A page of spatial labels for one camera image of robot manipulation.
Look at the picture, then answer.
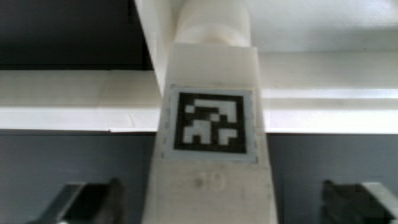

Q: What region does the white U-shaped obstacle fence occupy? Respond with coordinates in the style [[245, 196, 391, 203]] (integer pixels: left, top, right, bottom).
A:
[[0, 70, 398, 134]]

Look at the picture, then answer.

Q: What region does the white table leg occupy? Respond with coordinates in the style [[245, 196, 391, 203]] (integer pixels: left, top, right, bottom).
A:
[[142, 43, 277, 224]]

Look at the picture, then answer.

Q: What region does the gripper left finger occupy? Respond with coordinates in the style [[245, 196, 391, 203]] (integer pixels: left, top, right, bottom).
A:
[[26, 178, 124, 224]]

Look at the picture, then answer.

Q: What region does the white square table top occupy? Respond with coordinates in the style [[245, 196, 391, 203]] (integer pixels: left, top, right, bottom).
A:
[[131, 0, 398, 91]]

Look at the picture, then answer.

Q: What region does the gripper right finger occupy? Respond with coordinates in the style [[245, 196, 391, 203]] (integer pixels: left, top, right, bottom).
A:
[[320, 180, 398, 224]]

